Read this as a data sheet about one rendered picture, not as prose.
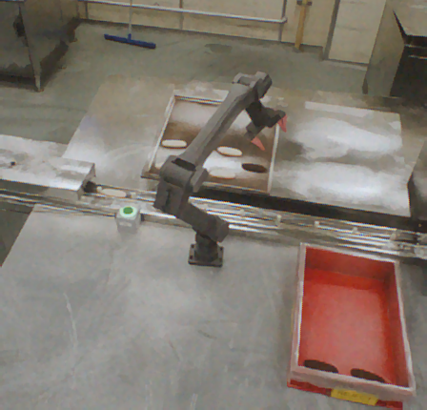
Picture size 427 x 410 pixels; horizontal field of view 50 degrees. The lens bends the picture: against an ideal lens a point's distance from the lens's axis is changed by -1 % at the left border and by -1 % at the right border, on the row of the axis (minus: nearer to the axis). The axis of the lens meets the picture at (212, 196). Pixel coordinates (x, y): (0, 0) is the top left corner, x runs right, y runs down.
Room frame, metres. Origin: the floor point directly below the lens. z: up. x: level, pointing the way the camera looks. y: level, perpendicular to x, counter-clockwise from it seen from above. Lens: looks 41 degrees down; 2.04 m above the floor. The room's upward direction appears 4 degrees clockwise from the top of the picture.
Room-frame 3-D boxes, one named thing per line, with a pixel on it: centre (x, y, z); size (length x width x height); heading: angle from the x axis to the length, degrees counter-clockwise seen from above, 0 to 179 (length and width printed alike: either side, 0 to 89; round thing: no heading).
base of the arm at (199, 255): (1.09, 0.01, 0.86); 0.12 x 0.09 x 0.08; 88
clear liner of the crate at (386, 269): (0.83, -0.43, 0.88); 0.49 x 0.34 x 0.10; 171
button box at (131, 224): (1.21, 0.30, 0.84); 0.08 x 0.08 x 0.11; 82
